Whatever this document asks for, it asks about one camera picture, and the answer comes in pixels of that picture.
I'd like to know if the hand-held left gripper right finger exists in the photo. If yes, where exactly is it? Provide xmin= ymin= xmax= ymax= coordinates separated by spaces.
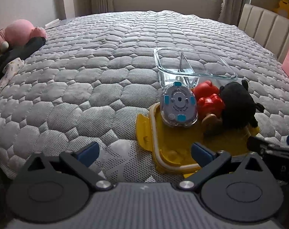
xmin=179 ymin=143 xmax=269 ymax=192

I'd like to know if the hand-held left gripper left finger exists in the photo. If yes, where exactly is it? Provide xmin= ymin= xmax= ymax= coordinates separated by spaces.
xmin=23 ymin=141 xmax=114 ymax=192

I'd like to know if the white floral cloth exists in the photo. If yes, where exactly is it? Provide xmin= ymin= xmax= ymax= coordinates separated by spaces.
xmin=0 ymin=58 xmax=25 ymax=101

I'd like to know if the grey quilted bed cover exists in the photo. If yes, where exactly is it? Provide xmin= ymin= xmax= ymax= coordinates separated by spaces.
xmin=0 ymin=10 xmax=289 ymax=186

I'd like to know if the red toy figure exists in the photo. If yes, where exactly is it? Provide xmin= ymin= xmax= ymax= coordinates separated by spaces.
xmin=194 ymin=81 xmax=226 ymax=134

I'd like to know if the beige padded headboard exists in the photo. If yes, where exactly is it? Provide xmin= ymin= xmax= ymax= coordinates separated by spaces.
xmin=238 ymin=3 xmax=289 ymax=64

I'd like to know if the black plush toy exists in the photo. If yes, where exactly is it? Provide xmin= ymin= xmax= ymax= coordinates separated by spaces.
xmin=218 ymin=79 xmax=265 ymax=130

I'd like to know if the black cloth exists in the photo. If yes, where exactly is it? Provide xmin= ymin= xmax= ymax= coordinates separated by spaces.
xmin=0 ymin=36 xmax=46 ymax=85

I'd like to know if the yellow container lid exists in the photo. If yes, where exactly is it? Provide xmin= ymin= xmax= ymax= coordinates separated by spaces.
xmin=136 ymin=101 xmax=260 ymax=179

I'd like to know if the yellow plush toy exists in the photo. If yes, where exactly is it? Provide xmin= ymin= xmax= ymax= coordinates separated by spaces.
xmin=274 ymin=0 xmax=289 ymax=22

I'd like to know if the clear glass container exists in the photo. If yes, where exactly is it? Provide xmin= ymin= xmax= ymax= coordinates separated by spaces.
xmin=153 ymin=46 xmax=238 ymax=89

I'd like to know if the pink plush toy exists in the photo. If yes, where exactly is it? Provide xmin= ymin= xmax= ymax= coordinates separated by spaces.
xmin=0 ymin=19 xmax=48 ymax=53

